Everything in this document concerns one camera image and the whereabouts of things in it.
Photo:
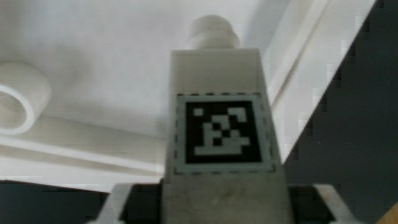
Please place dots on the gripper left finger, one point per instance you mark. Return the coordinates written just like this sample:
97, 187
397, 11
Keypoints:
132, 205

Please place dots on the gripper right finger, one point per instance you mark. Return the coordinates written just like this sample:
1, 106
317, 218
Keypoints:
319, 205

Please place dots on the white table leg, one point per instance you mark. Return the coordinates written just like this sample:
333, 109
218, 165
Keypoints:
225, 183

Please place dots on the white square table top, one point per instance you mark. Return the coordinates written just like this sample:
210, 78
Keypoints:
97, 43

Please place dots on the white U-shaped fence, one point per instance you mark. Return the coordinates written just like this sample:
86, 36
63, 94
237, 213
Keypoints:
306, 51

